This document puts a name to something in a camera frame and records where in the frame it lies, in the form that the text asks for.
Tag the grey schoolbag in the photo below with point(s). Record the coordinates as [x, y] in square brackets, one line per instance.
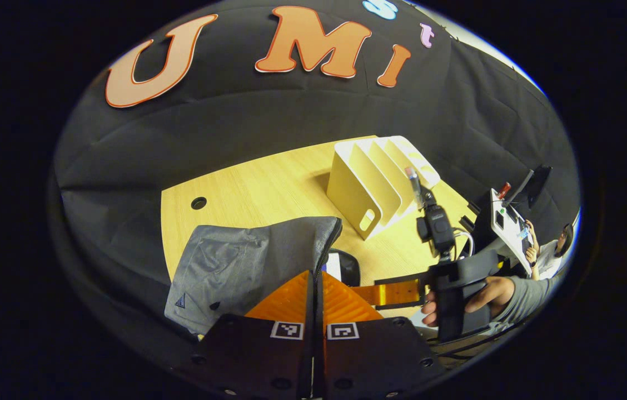
[235, 261]

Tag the white bookshelf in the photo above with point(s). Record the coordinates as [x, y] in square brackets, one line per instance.
[358, 189]

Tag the blue spine book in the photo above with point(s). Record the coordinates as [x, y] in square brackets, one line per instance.
[334, 266]

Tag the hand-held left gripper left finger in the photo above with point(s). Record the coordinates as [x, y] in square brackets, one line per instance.
[247, 355]

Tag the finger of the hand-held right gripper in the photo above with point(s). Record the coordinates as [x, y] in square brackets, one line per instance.
[391, 293]

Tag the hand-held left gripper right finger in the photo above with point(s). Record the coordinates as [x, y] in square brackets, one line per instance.
[380, 355]

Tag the black monitor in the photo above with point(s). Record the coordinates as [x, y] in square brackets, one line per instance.
[533, 183]

